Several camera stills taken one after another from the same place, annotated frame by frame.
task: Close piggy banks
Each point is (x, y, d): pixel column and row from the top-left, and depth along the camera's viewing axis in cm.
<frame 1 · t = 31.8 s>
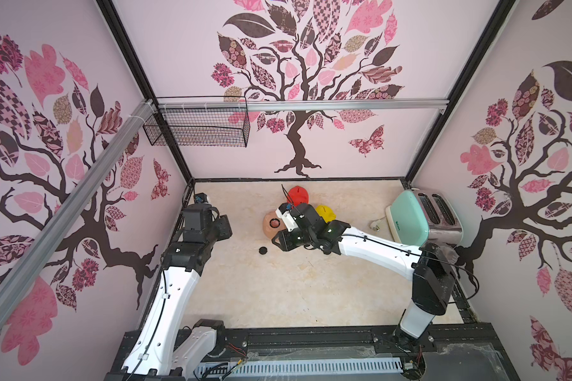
left hand: (221, 226, 75), fingers open
right hand: (275, 238, 79), fingers open
red piggy bank: (298, 194, 105), point 9 cm above the table
black plug front left: (263, 250, 97), on the table
mint green toaster: (419, 217, 86), point 18 cm above the table

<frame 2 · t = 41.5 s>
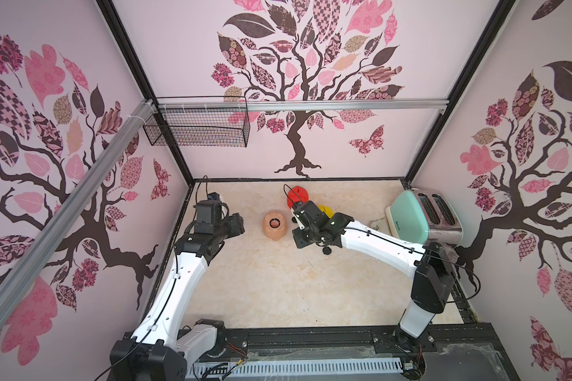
left hand: (236, 225, 79), fingers open
right hand: (297, 232, 83), fingers closed
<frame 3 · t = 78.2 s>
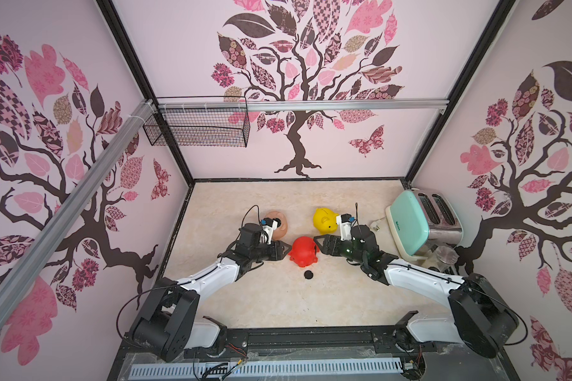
left hand: (289, 252, 85), fingers open
right hand: (321, 237, 84), fingers open
red piggy bank: (303, 252, 88), point 8 cm above the table
black plug near red pig: (308, 275, 91), on the table
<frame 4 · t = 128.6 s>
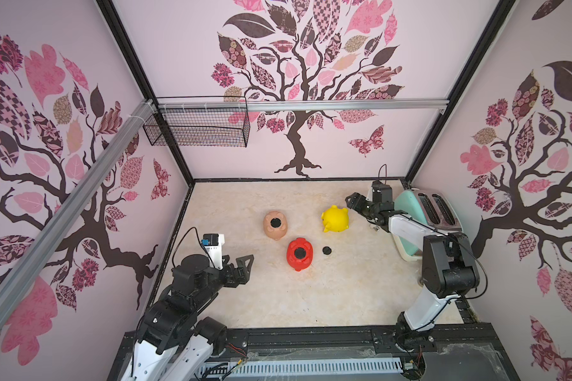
left hand: (243, 263, 68), fingers open
right hand: (353, 198, 96), fingers open
black plug near red pig: (299, 252, 87), point 9 cm above the table
yellow piggy bank: (335, 219, 99), point 7 cm above the table
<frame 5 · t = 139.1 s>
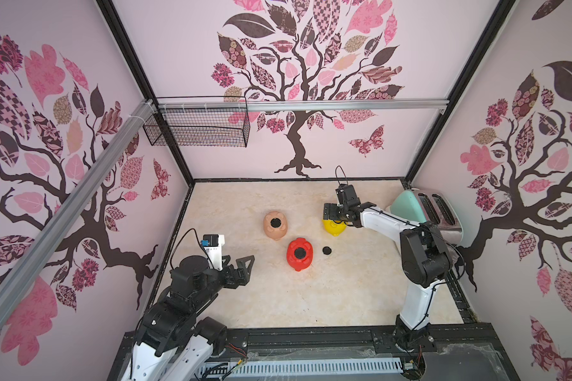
left hand: (243, 263, 67), fingers open
right hand: (334, 209, 99), fingers open
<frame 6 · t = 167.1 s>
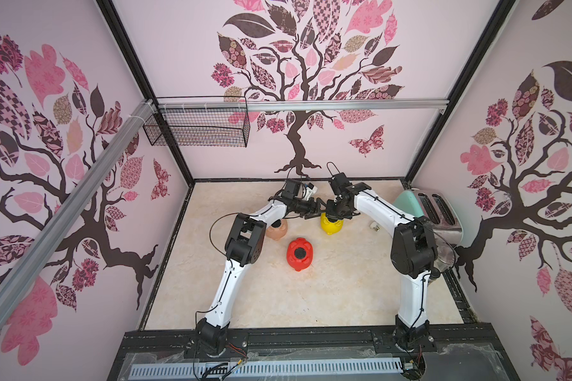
left hand: (326, 213, 99), fingers open
right hand: (332, 212, 96), fingers closed
